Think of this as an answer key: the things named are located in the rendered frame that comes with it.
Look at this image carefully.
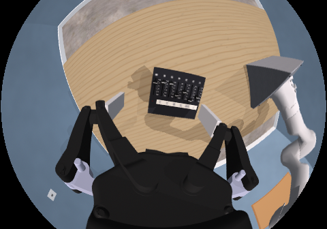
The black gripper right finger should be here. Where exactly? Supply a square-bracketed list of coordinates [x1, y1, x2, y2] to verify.
[183, 104, 259, 200]

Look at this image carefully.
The black lighting desk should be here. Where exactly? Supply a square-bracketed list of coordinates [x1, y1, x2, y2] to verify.
[148, 67, 206, 119]

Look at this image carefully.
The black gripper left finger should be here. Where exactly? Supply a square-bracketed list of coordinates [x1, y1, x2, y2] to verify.
[55, 92, 160, 196]

